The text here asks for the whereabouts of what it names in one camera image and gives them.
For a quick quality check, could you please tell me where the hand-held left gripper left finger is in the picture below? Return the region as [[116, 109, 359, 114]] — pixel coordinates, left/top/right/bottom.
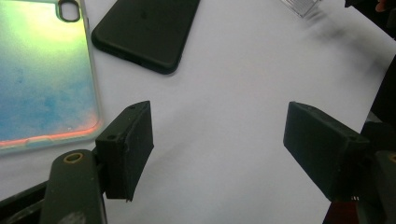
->
[[94, 100, 154, 202]]

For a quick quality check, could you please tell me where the clear plastic tray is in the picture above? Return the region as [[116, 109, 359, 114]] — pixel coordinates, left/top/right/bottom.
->
[[279, 0, 323, 19]]

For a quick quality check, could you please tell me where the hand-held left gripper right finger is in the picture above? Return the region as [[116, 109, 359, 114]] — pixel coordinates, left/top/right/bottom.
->
[[283, 101, 372, 203]]

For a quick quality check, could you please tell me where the blue gradient phone case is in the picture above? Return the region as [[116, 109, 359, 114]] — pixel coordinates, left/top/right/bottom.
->
[[0, 0, 105, 154]]

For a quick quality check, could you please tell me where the black phone case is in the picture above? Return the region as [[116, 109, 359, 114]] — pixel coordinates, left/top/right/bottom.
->
[[91, 0, 202, 76]]

